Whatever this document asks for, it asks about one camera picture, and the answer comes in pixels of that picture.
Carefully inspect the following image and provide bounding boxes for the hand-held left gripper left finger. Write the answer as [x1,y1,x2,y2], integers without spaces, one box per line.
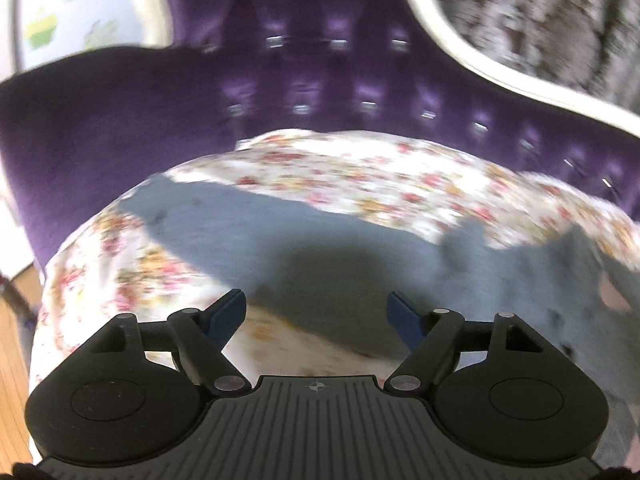
[80,288,252,397]

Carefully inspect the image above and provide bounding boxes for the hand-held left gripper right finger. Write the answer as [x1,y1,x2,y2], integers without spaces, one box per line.
[384,291,556,395]

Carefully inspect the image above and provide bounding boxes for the grey knit garment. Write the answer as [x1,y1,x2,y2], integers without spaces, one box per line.
[120,172,640,466]

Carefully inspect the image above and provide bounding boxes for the floral printed blanket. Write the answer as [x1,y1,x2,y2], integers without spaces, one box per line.
[27,129,640,466]

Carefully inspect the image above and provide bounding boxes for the purple tufted velvet sofa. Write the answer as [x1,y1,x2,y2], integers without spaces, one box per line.
[0,0,640,278]

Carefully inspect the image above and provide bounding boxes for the grey damask curtain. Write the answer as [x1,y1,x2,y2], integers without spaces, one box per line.
[430,0,640,111]

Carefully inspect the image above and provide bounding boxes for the pale green cupcake wall sticker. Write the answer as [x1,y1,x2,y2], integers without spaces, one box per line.
[84,21,117,47]

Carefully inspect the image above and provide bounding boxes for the yellow green cupcake wall sticker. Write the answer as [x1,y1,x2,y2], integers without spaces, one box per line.
[24,14,60,50]

